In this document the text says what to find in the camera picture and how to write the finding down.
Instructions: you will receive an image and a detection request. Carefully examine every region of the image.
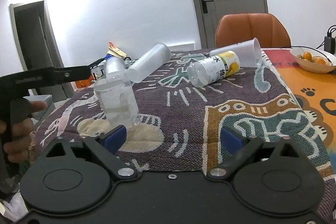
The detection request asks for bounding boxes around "clear cup with paper wrap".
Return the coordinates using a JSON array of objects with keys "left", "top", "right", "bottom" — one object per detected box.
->
[{"left": 93, "top": 73, "right": 140, "bottom": 129}]

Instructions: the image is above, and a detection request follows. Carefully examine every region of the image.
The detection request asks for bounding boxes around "short frosted plastic cup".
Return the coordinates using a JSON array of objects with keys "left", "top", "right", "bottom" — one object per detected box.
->
[{"left": 104, "top": 57, "right": 126, "bottom": 79}]

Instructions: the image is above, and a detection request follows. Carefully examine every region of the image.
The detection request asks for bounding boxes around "frosted cup lying behind bottle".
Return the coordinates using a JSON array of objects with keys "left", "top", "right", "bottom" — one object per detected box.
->
[{"left": 209, "top": 38, "right": 262, "bottom": 68}]

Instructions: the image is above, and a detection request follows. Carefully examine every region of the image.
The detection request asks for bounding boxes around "tall frosted plastic cup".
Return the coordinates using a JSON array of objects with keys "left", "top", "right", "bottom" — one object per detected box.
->
[{"left": 127, "top": 44, "right": 171, "bottom": 83}]

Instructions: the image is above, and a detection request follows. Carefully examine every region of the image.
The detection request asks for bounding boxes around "person's left hand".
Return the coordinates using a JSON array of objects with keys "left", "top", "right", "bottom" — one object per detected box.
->
[{"left": 0, "top": 101, "right": 48, "bottom": 164}]

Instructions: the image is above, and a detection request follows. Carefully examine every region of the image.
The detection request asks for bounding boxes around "patterned woven blanket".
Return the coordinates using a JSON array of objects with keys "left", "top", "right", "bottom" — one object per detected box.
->
[{"left": 23, "top": 51, "right": 335, "bottom": 223}]

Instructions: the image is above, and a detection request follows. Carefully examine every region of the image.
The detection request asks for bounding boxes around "clear bottle yellow cap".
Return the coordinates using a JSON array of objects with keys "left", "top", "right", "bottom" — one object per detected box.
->
[{"left": 187, "top": 51, "right": 240, "bottom": 88}]

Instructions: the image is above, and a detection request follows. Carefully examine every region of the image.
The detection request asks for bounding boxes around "white bowl of oranges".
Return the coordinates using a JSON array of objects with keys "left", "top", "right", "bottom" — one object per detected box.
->
[{"left": 290, "top": 46, "right": 335, "bottom": 74}]

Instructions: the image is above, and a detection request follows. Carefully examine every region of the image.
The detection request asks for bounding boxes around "orange leather chair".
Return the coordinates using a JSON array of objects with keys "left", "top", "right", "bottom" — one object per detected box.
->
[{"left": 215, "top": 13, "right": 291, "bottom": 48}]

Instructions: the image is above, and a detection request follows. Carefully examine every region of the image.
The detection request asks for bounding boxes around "black power adapter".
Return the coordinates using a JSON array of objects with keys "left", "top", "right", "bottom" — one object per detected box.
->
[{"left": 323, "top": 25, "right": 335, "bottom": 54}]

